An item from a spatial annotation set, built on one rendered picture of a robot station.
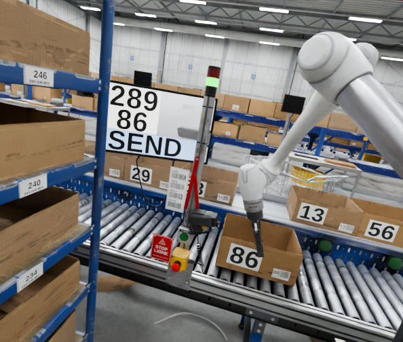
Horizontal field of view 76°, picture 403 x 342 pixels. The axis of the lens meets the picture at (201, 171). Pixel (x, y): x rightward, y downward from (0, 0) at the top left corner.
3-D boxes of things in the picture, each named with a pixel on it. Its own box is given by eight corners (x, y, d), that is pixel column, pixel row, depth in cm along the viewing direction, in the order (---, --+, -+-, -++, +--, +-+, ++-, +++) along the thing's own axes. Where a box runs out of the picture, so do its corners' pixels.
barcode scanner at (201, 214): (214, 239, 105) (216, 216, 103) (186, 236, 108) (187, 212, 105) (217, 232, 112) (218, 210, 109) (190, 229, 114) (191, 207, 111)
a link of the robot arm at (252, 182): (259, 202, 110) (269, 192, 120) (254, 167, 107) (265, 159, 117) (237, 201, 116) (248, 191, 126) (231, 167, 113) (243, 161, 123)
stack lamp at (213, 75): (203, 84, 98) (206, 68, 96) (206, 85, 102) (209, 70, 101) (216, 86, 97) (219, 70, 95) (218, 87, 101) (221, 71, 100)
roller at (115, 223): (93, 250, 132) (84, 248, 133) (138, 212, 182) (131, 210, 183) (92, 241, 131) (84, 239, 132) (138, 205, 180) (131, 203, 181)
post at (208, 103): (164, 283, 123) (193, 93, 99) (168, 277, 127) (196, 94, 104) (188, 291, 121) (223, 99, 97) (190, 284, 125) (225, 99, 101)
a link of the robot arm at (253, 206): (241, 202, 114) (243, 214, 115) (262, 200, 111) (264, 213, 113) (243, 195, 122) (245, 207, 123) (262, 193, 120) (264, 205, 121)
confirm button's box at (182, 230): (175, 241, 113) (177, 228, 112) (177, 238, 116) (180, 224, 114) (190, 245, 112) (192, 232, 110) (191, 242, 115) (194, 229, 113)
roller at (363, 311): (364, 331, 110) (368, 322, 109) (332, 262, 159) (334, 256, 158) (376, 335, 109) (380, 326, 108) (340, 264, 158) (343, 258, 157)
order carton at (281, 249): (214, 264, 128) (221, 235, 123) (220, 237, 156) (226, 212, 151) (294, 287, 122) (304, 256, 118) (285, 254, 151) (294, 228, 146)
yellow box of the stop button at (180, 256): (167, 270, 111) (169, 256, 109) (174, 259, 119) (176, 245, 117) (199, 279, 109) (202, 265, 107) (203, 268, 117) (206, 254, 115)
